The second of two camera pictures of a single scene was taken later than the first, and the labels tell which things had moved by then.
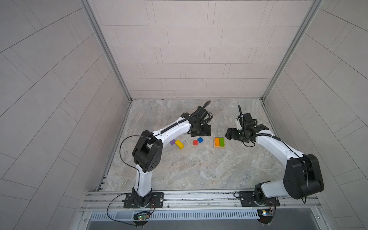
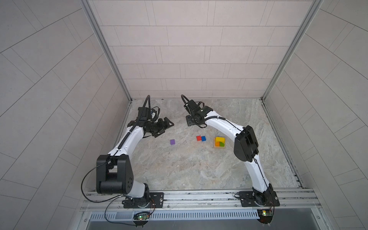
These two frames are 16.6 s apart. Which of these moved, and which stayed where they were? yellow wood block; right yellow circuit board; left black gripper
Moved: yellow wood block; left black gripper
Stayed: right yellow circuit board
